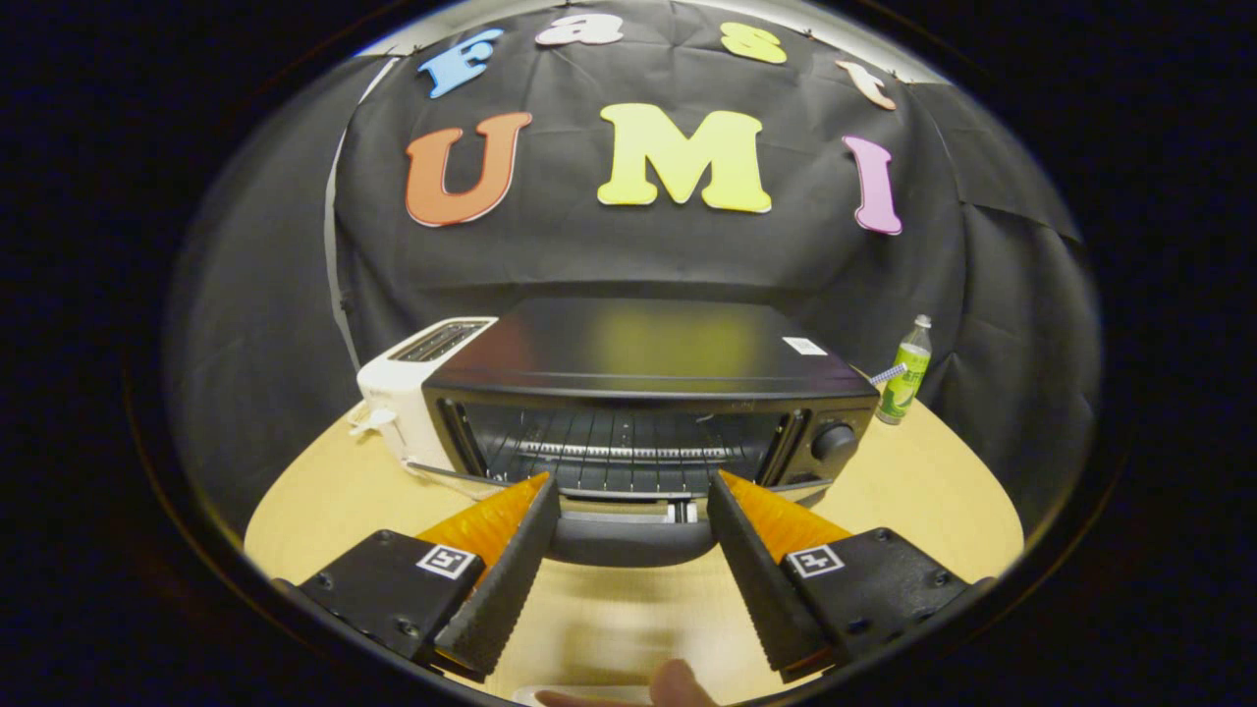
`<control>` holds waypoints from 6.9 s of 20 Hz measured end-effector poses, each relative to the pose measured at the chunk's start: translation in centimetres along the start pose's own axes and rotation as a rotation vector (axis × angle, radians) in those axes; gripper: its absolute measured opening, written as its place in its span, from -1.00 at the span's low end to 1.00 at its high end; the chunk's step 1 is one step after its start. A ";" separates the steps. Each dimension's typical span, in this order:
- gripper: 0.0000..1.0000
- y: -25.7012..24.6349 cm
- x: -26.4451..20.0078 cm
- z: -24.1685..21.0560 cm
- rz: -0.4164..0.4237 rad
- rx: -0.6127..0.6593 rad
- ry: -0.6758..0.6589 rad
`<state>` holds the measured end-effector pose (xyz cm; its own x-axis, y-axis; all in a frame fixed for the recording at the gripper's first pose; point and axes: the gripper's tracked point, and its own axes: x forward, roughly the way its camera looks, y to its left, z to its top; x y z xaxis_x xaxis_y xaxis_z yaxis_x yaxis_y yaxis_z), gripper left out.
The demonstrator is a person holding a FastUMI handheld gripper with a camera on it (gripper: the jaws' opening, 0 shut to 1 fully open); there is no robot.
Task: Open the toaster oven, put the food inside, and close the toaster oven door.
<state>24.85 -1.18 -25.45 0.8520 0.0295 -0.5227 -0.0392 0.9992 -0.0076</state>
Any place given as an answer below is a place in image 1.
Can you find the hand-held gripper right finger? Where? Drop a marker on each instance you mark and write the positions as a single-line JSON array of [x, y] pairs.
[[768, 589]]

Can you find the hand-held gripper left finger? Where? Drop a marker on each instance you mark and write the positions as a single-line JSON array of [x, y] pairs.
[[499, 589]]

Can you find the black toaster oven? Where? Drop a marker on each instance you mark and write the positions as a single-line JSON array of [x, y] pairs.
[[638, 344]]

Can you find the white slot toaster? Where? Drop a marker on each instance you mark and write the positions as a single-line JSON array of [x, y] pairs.
[[398, 388]]

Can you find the white plate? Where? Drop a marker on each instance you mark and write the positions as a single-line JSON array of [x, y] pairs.
[[550, 690]]

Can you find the green label drink bottle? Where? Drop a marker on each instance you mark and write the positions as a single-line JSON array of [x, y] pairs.
[[905, 378]]

